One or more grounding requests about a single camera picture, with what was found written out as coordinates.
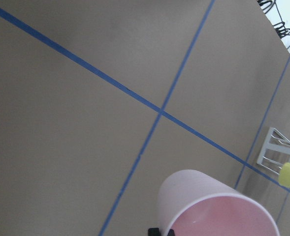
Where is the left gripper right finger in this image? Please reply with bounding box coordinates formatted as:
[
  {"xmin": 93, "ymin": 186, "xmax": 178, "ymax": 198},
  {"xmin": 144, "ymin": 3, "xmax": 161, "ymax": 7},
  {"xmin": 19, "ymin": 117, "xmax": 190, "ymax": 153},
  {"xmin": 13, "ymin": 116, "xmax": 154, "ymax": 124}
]
[{"xmin": 167, "ymin": 229, "xmax": 175, "ymax": 236}]

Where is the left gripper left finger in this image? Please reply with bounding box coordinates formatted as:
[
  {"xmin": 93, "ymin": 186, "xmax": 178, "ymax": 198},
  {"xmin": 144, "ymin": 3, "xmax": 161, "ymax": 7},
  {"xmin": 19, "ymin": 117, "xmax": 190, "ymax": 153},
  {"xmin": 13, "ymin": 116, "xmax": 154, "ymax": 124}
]
[{"xmin": 147, "ymin": 228, "xmax": 160, "ymax": 236}]

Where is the pink plastic cup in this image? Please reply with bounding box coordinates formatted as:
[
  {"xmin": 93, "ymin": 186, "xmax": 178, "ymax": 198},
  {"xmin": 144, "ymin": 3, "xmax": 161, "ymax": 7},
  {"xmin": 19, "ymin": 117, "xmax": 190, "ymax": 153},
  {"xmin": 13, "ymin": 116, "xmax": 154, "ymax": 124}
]
[{"xmin": 157, "ymin": 170, "xmax": 280, "ymax": 236}]

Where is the white wire cup rack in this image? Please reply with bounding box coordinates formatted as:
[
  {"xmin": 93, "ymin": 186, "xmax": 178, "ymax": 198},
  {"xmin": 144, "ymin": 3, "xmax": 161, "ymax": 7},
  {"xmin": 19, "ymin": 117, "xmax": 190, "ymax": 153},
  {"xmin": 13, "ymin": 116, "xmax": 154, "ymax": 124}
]
[{"xmin": 256, "ymin": 127, "xmax": 290, "ymax": 175}]

